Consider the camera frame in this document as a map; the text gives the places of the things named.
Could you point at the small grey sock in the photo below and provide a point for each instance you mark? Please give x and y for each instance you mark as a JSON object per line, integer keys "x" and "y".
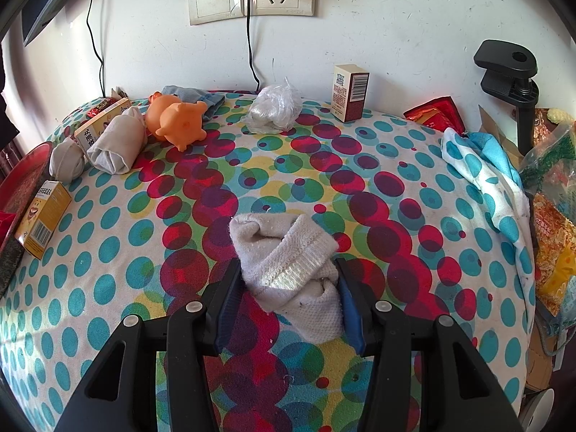
{"x": 66, "y": 162}

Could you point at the orange rubber pig toy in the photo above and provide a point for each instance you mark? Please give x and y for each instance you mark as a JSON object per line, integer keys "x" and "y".
{"x": 180, "y": 121}

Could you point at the polka dot tablecloth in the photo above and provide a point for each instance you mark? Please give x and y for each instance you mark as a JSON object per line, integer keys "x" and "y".
{"x": 315, "y": 166}

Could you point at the crumpled clear plastic bag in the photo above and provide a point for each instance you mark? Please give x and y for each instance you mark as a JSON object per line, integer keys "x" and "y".
{"x": 272, "y": 108}

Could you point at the brown and white carton box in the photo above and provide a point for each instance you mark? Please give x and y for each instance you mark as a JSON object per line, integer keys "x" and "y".
{"x": 348, "y": 94}

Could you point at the white round object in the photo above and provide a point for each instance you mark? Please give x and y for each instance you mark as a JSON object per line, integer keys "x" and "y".
{"x": 537, "y": 411}

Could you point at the beige sock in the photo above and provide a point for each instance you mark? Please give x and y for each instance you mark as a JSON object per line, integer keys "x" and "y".
{"x": 117, "y": 144}

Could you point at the brown cardboard box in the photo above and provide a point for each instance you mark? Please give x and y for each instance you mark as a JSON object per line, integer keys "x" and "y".
{"x": 499, "y": 141}

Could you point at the yellow box with smiling face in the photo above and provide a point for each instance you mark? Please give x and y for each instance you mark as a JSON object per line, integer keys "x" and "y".
{"x": 42, "y": 220}

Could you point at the clear bag with green contents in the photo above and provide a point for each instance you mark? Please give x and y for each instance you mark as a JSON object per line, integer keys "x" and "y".
{"x": 551, "y": 153}

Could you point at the red snack packet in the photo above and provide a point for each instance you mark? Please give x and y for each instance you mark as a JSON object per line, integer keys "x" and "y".
{"x": 434, "y": 114}

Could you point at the white knitted sock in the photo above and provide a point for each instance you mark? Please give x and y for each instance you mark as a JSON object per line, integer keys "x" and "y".
{"x": 288, "y": 252}

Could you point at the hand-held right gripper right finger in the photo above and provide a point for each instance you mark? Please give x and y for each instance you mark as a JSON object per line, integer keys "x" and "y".
{"x": 350, "y": 312}

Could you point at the light blue sock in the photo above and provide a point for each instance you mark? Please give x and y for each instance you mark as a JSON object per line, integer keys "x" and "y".
{"x": 198, "y": 95}

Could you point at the yellow and white carton box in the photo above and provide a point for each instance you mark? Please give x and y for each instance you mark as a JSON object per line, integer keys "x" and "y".
{"x": 90, "y": 132}

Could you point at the black desk clamp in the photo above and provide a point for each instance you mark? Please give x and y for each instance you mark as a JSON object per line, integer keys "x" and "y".
{"x": 508, "y": 60}

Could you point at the orange yellow snack bag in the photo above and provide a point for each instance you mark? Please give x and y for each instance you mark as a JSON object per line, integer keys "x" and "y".
{"x": 555, "y": 243}

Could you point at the white cloth with blue dots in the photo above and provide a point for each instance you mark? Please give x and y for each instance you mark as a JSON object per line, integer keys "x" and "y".
{"x": 477, "y": 171}

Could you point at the small red wrapper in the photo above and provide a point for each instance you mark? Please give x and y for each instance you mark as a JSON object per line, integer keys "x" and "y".
{"x": 100, "y": 107}

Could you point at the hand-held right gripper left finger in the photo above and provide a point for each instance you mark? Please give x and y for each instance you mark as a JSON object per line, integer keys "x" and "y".
{"x": 227, "y": 312}

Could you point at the red plastic basin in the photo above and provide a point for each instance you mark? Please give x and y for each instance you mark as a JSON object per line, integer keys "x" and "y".
{"x": 22, "y": 184}

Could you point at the black television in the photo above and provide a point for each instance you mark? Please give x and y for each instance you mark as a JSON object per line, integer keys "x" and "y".
{"x": 54, "y": 0}

